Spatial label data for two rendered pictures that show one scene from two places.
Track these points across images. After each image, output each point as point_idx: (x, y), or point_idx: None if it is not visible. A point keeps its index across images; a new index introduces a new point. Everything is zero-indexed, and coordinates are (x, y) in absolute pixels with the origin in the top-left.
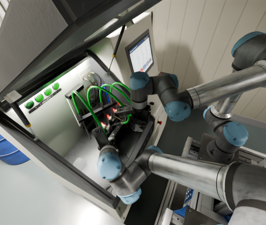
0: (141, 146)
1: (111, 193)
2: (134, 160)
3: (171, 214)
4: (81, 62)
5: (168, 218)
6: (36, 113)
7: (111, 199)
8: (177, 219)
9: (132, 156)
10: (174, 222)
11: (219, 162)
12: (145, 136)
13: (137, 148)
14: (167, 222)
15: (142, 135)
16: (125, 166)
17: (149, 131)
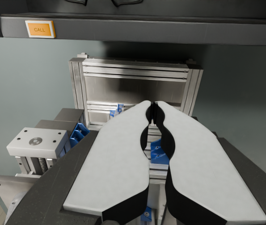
0: (180, 43)
1: (0, 19)
2: (121, 40)
3: (50, 156)
4: None
5: (40, 155)
6: None
7: None
8: (50, 165)
9: (129, 27)
10: (46, 158)
11: (176, 219)
12: (227, 43)
13: (164, 31)
14: (35, 154)
15: (230, 27)
16: (88, 22)
17: (257, 45)
